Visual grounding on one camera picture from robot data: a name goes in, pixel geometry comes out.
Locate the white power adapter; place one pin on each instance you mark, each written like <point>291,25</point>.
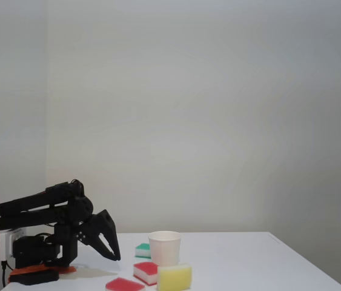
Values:
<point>4,245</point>

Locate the yellow and white sponge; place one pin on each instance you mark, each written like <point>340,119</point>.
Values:
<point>173,277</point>

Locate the red and white sponge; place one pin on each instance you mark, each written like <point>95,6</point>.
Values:
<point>144,271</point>
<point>123,285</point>

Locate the green and white sponge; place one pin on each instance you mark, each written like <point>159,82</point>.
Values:
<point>142,250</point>

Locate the orange table clamp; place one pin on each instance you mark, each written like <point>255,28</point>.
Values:
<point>65,269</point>

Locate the white paper cup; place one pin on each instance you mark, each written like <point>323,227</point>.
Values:
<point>164,248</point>

